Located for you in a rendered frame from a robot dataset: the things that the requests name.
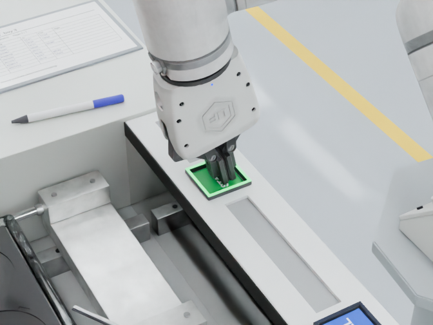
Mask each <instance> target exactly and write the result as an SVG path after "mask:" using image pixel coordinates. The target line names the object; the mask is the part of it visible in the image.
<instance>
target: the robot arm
mask: <svg viewBox="0 0 433 325"><path fill-rule="evenodd" d="M132 1H133V5H134V7H135V11H136V14H137V17H138V20H139V24H140V28H141V30H142V34H143V37H144V41H145V44H146V48H147V50H148V55H149V58H150V59H151V60H152V62H150V65H151V69H152V70H153V90H154V97H155V105H156V109H157V115H158V118H159V123H160V127H161V130H162V133H163V136H164V137H165V139H167V140H168V155H169V156H170V157H171V158H172V159H173V161H174V162H179V161H183V160H188V159H194V158H198V159H204V160H205V163H206V167H207V170H208V172H209V174H210V176H212V178H215V177H218V179H219V180H220V181H221V182H222V184H223V185H225V184H227V183H228V181H229V180H232V181H233V180H235V179H236V175H235V170H234V167H235V166H236V161H235V156H234V153H233V152H234V151H235V150H236V141H237V139H238V138H239V136H240V134H241V133H243V132H244V131H246V130H248V129H250V128H251V127H252V126H254V125H255V124H256V123H257V122H258V120H259V118H260V108H259V104H258V99H257V97H256V93H255V89H254V87H253V84H252V81H251V78H250V76H249V73H248V71H247V68H246V65H245V63H244V60H243V59H242V56H241V54H240V52H239V51H238V48H237V47H236V46H235V45H234V44H233V40H232V37H231V32H230V28H229V22H228V19H227V17H228V15H229V14H231V13H233V12H237V11H240V10H245V9H248V8H252V7H256V6H260V5H264V4H267V3H272V2H274V1H277V0H132ZM396 22H397V26H398V30H399V34H400V36H401V39H402V41H403V45H404V47H405V49H406V52H407V55H408V57H409V61H410V63H411V66H412V69H413V71H414V74H415V76H416V79H417V81H418V84H419V87H420V89H421V92H422V94H423V97H424V100H425V102H426V104H427V108H428V110H429V113H430V116H431V118H432V121H433V0H400V2H399V4H398V6H397V9H396Z"/></svg>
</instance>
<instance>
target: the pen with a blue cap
mask: <svg viewBox="0 0 433 325"><path fill-rule="evenodd" d="M121 102H124V96H123V95H122V94H119V95H114V96H111V97H105V98H102V99H96V100H93V101H87V102H83V103H78V104H73V105H69V106H63V107H60V108H54V109H51V110H45V111H41V112H36V113H31V114H27V115H24V116H22V117H19V118H17V119H14V120H12V121H11V122H12V124H13V123H30V122H34V121H39V120H43V119H48V118H51V117H57V116H60V115H66V114H69V113H75V112H80V111H84V110H89V109H92V108H98V107H101V106H107V105H111V104H116V103H121Z"/></svg>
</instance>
